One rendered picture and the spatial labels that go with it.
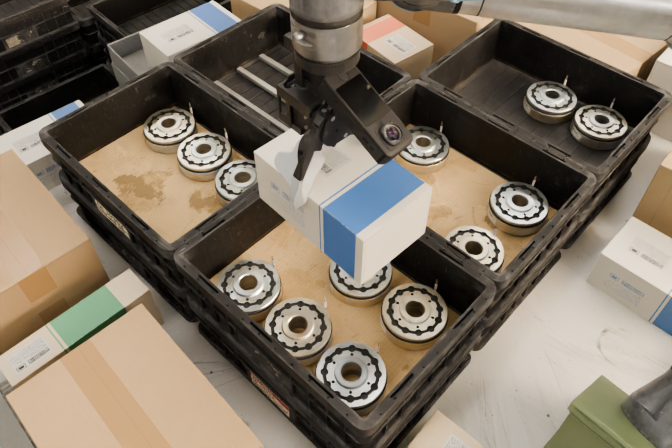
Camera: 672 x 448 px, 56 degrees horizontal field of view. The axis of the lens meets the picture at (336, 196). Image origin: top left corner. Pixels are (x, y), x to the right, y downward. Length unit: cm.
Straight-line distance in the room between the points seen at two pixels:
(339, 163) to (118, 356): 44
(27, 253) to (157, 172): 27
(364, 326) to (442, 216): 27
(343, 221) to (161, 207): 53
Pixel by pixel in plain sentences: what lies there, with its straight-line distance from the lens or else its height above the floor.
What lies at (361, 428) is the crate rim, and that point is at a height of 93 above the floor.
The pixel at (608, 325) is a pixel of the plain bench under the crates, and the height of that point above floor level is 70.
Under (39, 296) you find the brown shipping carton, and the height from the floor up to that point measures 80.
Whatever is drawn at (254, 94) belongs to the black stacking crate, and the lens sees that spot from 139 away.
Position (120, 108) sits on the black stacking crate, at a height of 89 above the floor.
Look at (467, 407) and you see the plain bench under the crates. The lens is 111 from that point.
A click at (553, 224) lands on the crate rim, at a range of 105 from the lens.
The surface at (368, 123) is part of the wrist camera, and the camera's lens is 67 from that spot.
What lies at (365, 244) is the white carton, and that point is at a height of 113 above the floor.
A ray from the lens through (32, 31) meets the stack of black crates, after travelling 235.
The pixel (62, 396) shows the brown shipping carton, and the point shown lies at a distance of 99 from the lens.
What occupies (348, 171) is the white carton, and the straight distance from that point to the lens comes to 78.
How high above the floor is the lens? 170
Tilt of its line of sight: 49 degrees down
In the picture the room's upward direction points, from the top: straight up
